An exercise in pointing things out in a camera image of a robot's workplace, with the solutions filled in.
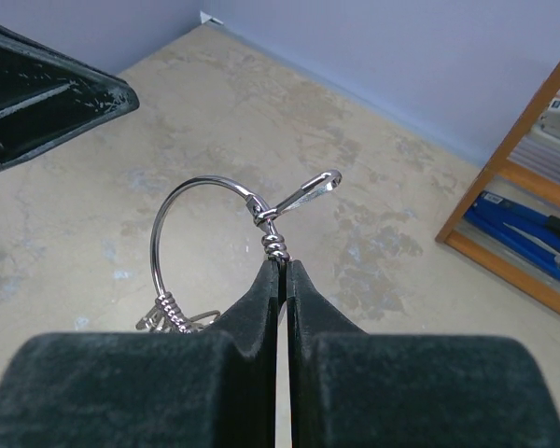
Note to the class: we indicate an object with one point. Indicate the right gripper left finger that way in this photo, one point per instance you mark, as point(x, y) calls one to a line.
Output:
point(215, 388)

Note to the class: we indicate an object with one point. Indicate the large metal keyring with clips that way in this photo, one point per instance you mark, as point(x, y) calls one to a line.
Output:
point(166, 314)

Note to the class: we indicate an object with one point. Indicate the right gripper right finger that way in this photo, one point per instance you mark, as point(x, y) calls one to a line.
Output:
point(349, 388)

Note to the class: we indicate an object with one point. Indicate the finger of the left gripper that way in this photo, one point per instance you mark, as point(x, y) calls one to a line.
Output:
point(48, 98)

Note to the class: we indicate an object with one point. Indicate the blue stapler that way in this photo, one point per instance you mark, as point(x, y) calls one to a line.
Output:
point(530, 234)

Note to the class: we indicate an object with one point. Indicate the wooden shelf rack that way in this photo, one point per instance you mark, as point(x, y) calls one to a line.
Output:
point(499, 164)

